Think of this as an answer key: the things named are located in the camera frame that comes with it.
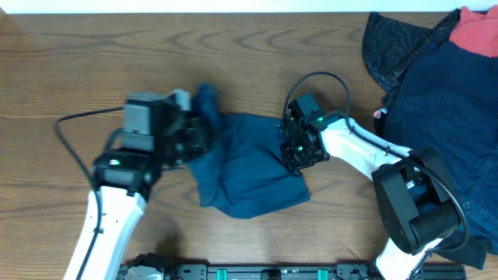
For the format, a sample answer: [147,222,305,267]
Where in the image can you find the red garment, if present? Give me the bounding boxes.
[449,5,497,58]

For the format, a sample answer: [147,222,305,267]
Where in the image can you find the black mounting rail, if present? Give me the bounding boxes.
[116,253,468,280]

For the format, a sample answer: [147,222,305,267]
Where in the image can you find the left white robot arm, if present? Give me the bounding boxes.
[65,89,213,279]

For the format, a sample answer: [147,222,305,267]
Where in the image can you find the black patterned garment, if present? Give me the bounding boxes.
[362,9,461,95]

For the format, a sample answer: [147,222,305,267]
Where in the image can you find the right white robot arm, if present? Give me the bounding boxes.
[280,107,468,279]

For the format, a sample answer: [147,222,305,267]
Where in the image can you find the dark blue shorts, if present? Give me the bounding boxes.
[188,83,310,219]

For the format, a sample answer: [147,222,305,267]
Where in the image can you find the navy blue button shirt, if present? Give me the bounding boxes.
[382,41,497,254]

